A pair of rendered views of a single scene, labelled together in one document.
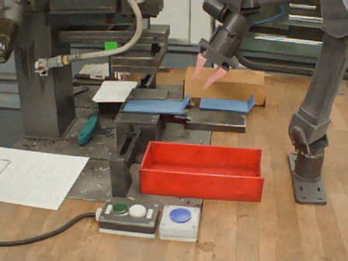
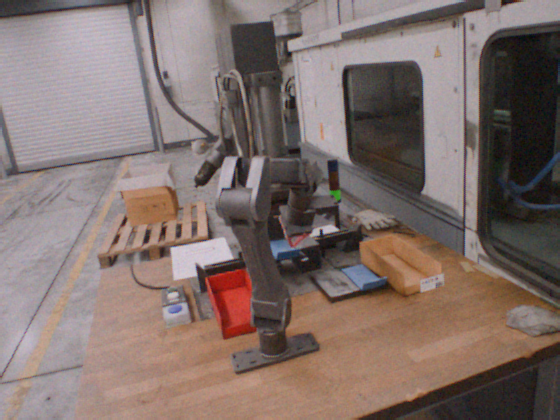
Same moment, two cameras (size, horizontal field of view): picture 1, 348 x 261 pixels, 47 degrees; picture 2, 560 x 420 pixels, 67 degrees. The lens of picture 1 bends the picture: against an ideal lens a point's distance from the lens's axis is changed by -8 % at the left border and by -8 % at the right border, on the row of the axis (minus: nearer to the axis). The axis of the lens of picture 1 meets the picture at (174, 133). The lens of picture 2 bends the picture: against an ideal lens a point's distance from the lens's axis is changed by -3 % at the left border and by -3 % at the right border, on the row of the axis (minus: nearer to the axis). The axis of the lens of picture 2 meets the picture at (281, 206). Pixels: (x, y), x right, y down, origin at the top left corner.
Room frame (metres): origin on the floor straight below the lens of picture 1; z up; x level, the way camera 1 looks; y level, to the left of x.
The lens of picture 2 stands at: (0.51, -1.11, 1.52)
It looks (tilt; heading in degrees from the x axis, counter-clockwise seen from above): 18 degrees down; 68
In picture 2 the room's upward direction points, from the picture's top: 7 degrees counter-clockwise
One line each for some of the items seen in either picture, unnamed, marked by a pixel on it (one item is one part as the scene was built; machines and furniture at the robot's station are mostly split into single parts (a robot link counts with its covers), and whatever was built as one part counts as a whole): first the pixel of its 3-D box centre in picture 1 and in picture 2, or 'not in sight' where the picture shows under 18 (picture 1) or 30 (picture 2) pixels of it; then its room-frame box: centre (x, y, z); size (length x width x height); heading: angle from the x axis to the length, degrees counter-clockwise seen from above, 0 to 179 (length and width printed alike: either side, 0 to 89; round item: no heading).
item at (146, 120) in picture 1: (143, 105); (283, 247); (0.99, 0.08, 0.98); 0.20 x 0.10 x 0.01; 173
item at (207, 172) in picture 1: (203, 171); (235, 300); (0.77, -0.06, 0.93); 0.25 x 0.12 x 0.06; 83
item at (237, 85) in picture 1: (225, 86); (399, 263); (1.25, -0.16, 0.93); 0.25 x 0.13 x 0.08; 83
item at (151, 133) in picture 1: (144, 120); (285, 259); (0.99, 0.08, 0.94); 0.20 x 0.10 x 0.07; 173
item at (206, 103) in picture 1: (227, 100); (363, 273); (1.13, -0.15, 0.93); 0.15 x 0.07 x 0.03; 82
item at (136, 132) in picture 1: (127, 152); (229, 269); (0.81, 0.10, 0.95); 0.15 x 0.03 x 0.10; 173
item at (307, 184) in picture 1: (308, 163); (272, 339); (0.78, -0.30, 0.94); 0.20 x 0.07 x 0.08; 173
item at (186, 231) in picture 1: (179, 227); (177, 318); (0.62, -0.01, 0.90); 0.07 x 0.07 x 0.06; 83
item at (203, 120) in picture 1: (216, 113); (347, 280); (1.09, -0.12, 0.91); 0.17 x 0.16 x 0.02; 173
